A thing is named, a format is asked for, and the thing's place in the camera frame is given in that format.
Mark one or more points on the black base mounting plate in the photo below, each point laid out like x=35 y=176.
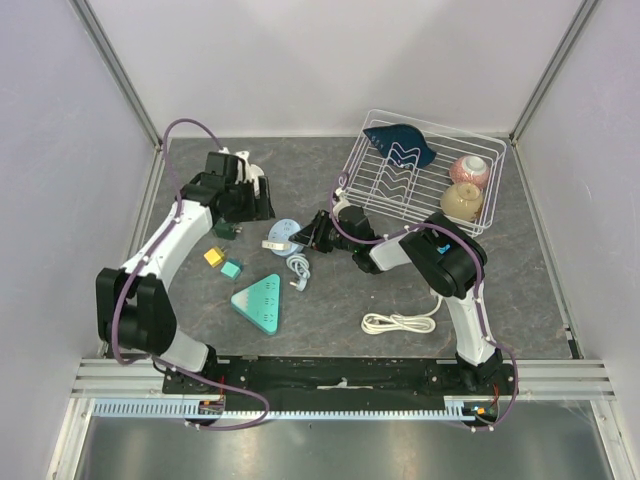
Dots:
x=342 y=384

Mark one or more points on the dark blue leaf plate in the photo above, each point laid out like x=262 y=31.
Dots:
x=401 y=145

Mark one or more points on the white wire dish rack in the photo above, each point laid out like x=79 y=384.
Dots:
x=412 y=194

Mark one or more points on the teal cube plug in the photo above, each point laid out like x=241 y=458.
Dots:
x=231 y=269

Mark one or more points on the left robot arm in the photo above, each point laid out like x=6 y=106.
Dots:
x=134 y=311

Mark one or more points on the beige ceramic bowl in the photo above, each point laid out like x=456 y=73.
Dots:
x=463 y=201

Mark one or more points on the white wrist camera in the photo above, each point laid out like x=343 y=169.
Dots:
x=339 y=201
x=246 y=171

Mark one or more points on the white plug adapter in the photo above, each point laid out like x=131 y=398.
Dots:
x=276 y=245

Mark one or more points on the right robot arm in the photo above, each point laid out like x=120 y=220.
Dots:
x=450 y=261

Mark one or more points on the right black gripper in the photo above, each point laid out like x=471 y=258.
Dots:
x=316 y=230

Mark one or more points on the teal triangular power strip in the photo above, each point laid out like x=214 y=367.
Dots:
x=260 y=303

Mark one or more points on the round light blue socket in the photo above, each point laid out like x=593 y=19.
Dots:
x=281 y=231

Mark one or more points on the pink patterned bowl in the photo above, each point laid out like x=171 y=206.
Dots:
x=470 y=169

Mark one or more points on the light blue cable duct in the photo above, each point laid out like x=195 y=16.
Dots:
x=453 y=410

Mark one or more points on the yellow cube plug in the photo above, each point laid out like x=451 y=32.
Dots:
x=215 y=256

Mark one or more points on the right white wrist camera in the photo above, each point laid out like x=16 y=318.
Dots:
x=339 y=201

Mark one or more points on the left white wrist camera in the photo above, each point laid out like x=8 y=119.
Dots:
x=246 y=171

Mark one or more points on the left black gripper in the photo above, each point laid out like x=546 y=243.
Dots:
x=259 y=209

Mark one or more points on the dark green cube plug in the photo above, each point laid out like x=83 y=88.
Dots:
x=227 y=230

